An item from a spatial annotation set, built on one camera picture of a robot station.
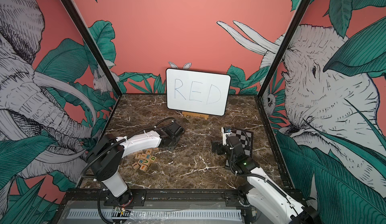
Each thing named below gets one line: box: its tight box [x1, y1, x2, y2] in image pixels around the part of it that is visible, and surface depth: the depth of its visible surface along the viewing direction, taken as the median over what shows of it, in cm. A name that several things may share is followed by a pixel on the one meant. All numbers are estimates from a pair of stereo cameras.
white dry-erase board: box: [165, 68, 232, 117], surface depth 97 cm
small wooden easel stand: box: [181, 111, 210, 121], surface depth 107 cm
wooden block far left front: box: [131, 161, 140, 170], surface depth 83 cm
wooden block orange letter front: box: [139, 164, 148, 172], surface depth 83 cm
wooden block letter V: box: [142, 159, 152, 167], surface depth 85 cm
